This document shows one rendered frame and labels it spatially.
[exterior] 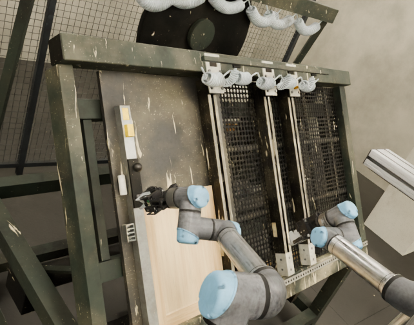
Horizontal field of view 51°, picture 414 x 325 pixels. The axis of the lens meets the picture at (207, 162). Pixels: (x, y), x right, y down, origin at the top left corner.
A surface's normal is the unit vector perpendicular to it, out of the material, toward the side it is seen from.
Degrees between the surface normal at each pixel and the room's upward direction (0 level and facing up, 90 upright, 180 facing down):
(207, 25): 90
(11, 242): 0
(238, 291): 36
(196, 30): 90
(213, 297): 83
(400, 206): 90
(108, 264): 50
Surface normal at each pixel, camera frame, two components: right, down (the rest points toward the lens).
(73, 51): 0.70, -0.11
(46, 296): 0.35, -0.83
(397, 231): -0.75, 0.04
